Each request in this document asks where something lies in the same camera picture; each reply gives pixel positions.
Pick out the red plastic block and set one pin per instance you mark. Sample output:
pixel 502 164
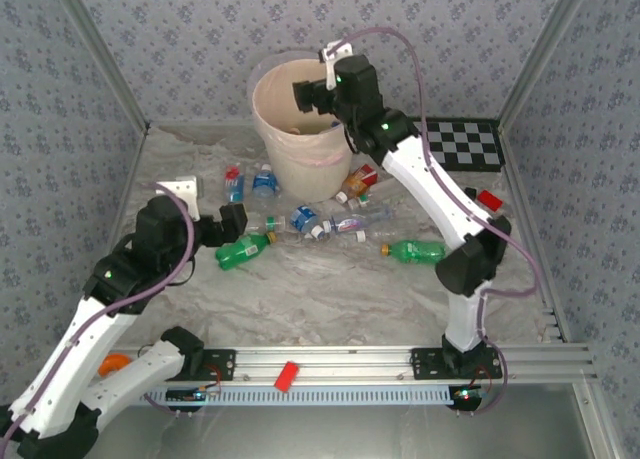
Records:
pixel 286 376
pixel 489 199

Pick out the clear bottle green cap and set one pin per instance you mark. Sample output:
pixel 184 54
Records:
pixel 272 222

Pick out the small black block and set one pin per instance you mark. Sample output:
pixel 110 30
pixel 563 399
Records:
pixel 470 192

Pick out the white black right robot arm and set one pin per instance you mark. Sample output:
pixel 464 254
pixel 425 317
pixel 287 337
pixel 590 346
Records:
pixel 425 184

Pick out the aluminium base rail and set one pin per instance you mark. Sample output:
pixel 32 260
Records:
pixel 325 359

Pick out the small bottle green cap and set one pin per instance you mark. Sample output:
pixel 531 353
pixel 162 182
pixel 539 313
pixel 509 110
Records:
pixel 362 200

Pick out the black white checkerboard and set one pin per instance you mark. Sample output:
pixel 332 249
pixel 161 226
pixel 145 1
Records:
pixel 465 144

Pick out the orange juice bottle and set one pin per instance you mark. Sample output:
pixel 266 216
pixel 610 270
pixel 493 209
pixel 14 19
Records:
pixel 352 184

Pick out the clear bottle purple label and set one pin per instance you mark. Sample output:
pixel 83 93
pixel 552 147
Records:
pixel 350 224

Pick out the small circuit board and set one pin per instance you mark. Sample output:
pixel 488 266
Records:
pixel 192 394
pixel 467 394

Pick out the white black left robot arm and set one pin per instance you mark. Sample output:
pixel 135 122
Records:
pixel 75 349

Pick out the clear bottle red cap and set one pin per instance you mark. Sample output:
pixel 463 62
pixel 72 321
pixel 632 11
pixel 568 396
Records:
pixel 234 186

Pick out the crushed blue label bottle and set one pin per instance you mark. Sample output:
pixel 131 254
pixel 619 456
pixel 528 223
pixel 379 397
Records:
pixel 302 218

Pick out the cream plastic bin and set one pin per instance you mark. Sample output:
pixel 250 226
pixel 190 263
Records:
pixel 300 174

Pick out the green bottle orange cap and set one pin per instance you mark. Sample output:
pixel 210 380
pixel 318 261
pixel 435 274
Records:
pixel 415 251

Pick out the blue label bottle white cap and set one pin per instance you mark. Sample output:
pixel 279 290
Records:
pixel 264 183

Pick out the aluminium frame post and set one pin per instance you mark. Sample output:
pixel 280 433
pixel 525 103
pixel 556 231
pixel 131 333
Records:
pixel 547 51
pixel 100 54

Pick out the green bottle yellow cap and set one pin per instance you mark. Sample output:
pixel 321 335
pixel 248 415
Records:
pixel 240 251

